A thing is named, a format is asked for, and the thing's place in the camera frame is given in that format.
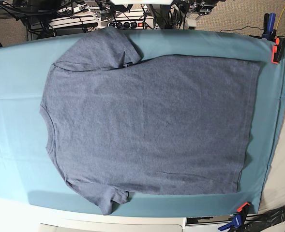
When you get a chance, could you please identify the blue-grey heathered T-shirt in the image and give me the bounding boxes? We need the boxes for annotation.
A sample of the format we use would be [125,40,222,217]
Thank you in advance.
[40,28,260,215]

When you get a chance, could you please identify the teal table cloth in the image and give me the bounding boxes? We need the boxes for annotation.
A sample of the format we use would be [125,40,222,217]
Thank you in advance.
[0,30,285,217]

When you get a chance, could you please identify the orange blue clamp bottom right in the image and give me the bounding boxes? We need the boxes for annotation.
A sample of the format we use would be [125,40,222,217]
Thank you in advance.
[218,202,251,232]

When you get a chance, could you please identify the orange black clamp top right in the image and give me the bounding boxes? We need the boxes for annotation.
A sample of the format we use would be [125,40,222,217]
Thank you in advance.
[271,37,285,64]

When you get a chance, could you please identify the blue black clamp top right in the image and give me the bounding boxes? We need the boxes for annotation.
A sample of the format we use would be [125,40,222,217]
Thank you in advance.
[261,13,276,41]

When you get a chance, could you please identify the black power strip red switch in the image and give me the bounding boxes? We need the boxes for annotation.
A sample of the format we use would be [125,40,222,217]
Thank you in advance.
[108,22,144,30]

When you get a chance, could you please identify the yellow cable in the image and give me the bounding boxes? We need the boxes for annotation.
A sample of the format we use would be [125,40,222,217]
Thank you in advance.
[276,0,285,29]

